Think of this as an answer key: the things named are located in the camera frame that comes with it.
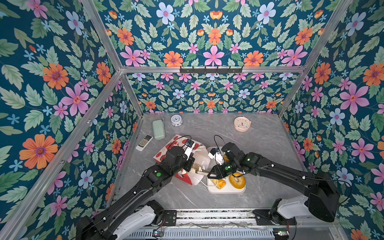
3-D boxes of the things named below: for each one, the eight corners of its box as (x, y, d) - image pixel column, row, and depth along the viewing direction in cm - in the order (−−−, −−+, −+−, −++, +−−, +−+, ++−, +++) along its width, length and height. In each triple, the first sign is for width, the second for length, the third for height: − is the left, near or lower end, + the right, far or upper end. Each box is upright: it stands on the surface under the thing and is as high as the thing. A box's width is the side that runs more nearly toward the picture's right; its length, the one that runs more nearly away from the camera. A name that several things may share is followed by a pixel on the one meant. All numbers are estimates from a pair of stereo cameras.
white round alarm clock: (171, 126, 114) (170, 122, 110) (172, 118, 119) (171, 114, 115) (182, 126, 114) (181, 122, 110) (183, 118, 119) (182, 114, 115)
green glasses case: (155, 141, 105) (154, 139, 102) (153, 123, 116) (152, 120, 113) (166, 138, 106) (165, 136, 104) (163, 121, 117) (162, 118, 115)
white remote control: (136, 149, 101) (135, 147, 100) (148, 135, 109) (147, 133, 107) (142, 152, 100) (141, 150, 98) (154, 138, 107) (153, 136, 106)
